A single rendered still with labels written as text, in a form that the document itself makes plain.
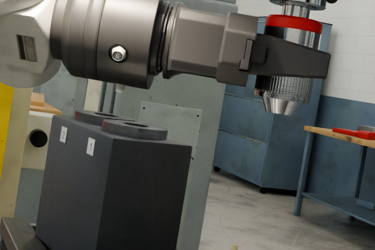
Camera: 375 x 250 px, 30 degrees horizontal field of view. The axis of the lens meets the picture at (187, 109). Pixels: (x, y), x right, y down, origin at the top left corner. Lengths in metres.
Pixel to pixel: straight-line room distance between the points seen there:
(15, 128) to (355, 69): 5.92
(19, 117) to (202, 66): 1.75
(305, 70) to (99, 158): 0.42
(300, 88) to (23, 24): 0.23
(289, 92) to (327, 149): 7.47
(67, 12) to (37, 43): 0.04
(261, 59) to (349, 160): 7.15
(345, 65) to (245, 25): 7.46
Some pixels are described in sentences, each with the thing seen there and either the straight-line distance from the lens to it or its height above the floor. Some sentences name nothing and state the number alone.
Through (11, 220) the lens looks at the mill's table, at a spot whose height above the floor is 0.93.
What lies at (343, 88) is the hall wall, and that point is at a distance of 7.96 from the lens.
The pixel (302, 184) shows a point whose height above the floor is 0.31.
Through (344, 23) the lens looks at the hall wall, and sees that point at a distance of 8.16.
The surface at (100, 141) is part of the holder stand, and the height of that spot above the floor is 1.11.
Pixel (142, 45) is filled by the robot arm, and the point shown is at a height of 1.23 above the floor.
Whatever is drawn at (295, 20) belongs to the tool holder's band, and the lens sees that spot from 0.57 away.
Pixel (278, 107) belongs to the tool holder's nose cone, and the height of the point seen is 1.19.
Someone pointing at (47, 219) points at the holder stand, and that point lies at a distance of 1.06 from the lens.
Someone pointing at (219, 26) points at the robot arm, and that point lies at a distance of 0.54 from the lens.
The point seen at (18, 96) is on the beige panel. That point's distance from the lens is 2.26.
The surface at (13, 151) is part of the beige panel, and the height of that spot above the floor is 0.88.
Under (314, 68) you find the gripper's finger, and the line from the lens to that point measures 0.56.
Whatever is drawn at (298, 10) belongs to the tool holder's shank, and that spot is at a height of 1.27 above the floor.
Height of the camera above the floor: 1.21
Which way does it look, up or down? 3 degrees down
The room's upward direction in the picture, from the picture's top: 9 degrees clockwise
